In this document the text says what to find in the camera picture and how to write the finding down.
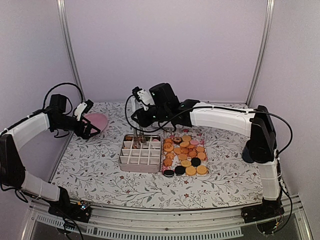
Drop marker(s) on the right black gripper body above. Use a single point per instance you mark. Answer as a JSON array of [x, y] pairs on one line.
[[160, 115]]

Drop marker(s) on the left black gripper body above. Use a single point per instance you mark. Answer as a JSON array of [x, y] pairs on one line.
[[78, 131]]

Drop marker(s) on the metal serving tongs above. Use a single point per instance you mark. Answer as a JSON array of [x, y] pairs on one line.
[[138, 134]]

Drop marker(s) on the orange swirl cookie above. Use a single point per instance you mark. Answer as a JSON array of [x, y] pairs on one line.
[[128, 138]]

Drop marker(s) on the pink divided cookie tin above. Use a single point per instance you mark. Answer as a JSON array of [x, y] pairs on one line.
[[146, 159]]

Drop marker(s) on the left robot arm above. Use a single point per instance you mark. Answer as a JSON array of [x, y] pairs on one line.
[[25, 136]]

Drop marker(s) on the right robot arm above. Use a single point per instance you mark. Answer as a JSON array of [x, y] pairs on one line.
[[161, 105]]

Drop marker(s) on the pink plate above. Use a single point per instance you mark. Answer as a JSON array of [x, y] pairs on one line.
[[98, 120]]

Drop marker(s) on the chocolate sprinkle donut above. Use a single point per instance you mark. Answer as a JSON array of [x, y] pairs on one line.
[[177, 140]]

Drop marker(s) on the floral tablecloth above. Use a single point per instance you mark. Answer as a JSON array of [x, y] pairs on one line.
[[89, 170]]

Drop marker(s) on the pink sandwich cookie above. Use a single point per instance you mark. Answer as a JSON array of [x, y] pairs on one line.
[[194, 142]]

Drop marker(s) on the floral cookie tray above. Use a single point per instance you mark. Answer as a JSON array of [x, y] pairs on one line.
[[184, 154]]

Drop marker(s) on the black sandwich cookie left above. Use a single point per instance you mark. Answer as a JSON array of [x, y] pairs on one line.
[[168, 173]]

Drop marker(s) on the black sandwich cookie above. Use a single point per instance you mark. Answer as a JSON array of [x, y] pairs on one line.
[[179, 170], [168, 173]]

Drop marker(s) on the black sandwich cookie right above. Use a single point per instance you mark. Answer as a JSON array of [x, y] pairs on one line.
[[179, 170]]

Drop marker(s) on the yellow round biscuit left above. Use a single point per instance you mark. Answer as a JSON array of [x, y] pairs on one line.
[[190, 171]]

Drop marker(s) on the yellow round biscuit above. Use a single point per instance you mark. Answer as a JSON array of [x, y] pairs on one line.
[[190, 171], [201, 170]]

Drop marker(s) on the yellow round biscuit right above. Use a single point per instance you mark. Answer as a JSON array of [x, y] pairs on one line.
[[201, 170]]

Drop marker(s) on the dark blue mug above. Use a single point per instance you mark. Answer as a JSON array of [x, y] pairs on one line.
[[246, 156]]

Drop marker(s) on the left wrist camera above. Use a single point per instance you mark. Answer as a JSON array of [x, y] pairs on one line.
[[82, 108]]

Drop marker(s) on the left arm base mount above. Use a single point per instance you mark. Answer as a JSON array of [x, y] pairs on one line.
[[72, 211]]

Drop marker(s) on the front aluminium rail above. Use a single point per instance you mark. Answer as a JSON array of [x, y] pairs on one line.
[[111, 222]]

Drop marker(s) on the left aluminium frame post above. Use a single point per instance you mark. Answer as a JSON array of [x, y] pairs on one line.
[[62, 13]]

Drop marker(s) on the aluminium frame post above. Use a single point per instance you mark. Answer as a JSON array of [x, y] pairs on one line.
[[62, 13], [270, 4]]

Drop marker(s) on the right aluminium frame post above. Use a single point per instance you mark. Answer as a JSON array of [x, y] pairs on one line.
[[270, 4]]

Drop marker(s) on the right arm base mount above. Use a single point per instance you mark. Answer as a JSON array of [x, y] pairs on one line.
[[265, 210]]

